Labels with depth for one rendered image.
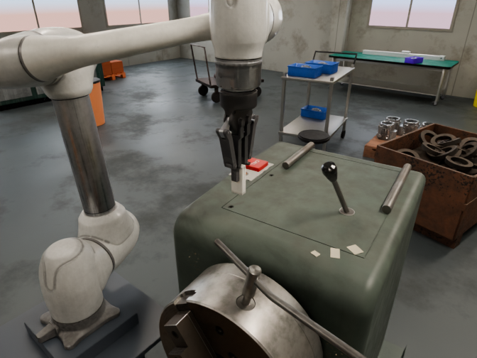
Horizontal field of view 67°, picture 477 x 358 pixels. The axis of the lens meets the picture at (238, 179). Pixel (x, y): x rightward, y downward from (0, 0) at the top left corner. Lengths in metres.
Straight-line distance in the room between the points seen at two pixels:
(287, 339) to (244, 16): 0.55
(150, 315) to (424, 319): 1.72
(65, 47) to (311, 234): 0.65
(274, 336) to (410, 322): 1.88
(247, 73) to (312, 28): 8.43
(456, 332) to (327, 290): 1.88
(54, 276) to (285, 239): 0.66
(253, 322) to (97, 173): 0.72
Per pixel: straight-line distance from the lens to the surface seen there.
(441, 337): 2.48
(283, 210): 0.87
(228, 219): 0.83
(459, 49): 8.13
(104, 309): 1.28
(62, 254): 1.13
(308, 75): 4.11
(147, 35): 0.85
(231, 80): 0.68
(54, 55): 0.88
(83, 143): 1.13
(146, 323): 1.31
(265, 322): 0.65
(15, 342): 1.41
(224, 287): 0.69
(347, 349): 0.53
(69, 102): 1.10
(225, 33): 0.67
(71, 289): 1.14
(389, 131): 4.73
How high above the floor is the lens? 1.71
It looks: 27 degrees down
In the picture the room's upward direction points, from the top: straight up
